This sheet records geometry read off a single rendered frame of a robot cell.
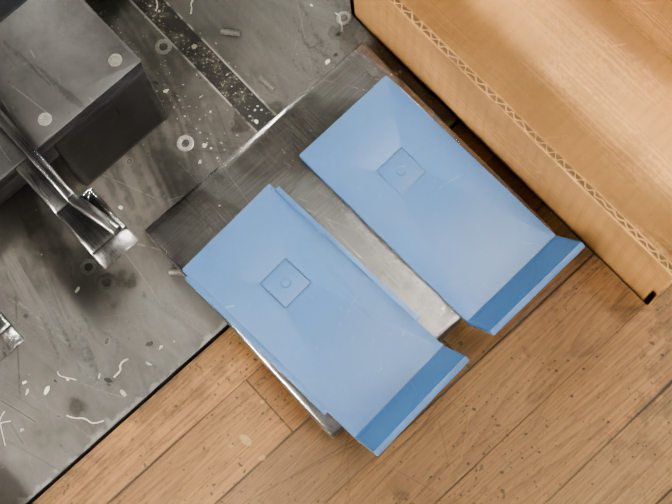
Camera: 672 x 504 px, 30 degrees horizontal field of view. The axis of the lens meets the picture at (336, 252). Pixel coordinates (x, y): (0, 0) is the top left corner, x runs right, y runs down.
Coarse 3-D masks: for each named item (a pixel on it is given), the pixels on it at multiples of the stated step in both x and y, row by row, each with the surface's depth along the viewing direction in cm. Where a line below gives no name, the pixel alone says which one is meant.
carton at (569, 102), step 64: (384, 0) 70; (448, 0) 76; (512, 0) 76; (576, 0) 76; (640, 0) 72; (448, 64) 69; (512, 64) 75; (576, 64) 75; (640, 64) 74; (512, 128) 68; (576, 128) 74; (640, 128) 73; (576, 192) 67; (640, 192) 72; (640, 256) 66
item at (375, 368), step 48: (240, 240) 71; (288, 240) 71; (240, 288) 70; (336, 288) 70; (288, 336) 69; (336, 336) 69; (384, 336) 69; (432, 336) 69; (336, 384) 68; (384, 384) 68; (432, 384) 66; (384, 432) 66
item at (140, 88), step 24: (144, 72) 69; (120, 96) 69; (144, 96) 71; (96, 120) 69; (120, 120) 71; (144, 120) 73; (72, 144) 69; (96, 144) 71; (120, 144) 73; (72, 168) 71; (96, 168) 74; (0, 192) 67
